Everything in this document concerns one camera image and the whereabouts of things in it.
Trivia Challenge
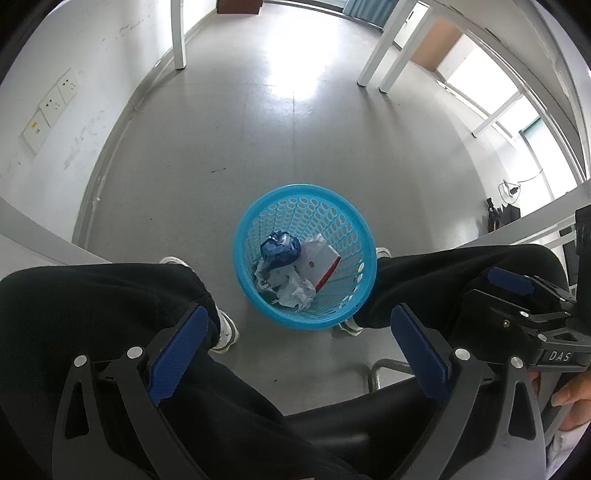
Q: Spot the white plastic bag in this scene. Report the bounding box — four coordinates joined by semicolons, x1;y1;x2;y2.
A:
276;267;318;311

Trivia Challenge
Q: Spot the black tripod with cable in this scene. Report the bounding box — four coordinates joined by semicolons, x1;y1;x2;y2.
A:
484;171;546;232

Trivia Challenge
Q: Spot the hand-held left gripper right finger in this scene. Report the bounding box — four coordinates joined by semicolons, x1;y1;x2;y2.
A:
387;303;549;480

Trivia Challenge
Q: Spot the dark blue snack wrapper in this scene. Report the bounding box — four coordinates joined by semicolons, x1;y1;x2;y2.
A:
259;230;303;271

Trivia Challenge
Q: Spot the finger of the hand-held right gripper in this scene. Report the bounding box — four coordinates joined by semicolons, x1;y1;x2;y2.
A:
488;266;571;298
455;288;543;343

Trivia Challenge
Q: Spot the person's right hand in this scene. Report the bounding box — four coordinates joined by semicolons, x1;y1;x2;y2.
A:
530;370;591;433

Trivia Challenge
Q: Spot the person's left white shoe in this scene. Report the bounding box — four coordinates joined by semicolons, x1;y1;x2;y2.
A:
158;256;241;354

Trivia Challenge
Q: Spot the black chair with chrome frame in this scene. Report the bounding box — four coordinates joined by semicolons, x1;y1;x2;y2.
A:
281;358;419;464

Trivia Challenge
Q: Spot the white wall socket panel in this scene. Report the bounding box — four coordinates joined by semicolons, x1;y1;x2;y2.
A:
20;68;80;154

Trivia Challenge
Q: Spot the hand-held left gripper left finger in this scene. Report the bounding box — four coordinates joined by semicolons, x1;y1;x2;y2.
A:
52;305;209;480

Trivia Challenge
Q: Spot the person's right leg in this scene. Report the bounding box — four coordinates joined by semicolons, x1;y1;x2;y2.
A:
355;244;570;334

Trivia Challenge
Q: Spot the blue plastic mesh basket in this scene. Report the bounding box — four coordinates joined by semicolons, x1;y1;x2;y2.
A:
233;184;378;331

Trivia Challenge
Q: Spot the white pouch with red edge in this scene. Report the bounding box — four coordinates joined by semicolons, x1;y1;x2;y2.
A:
295;233;342;292

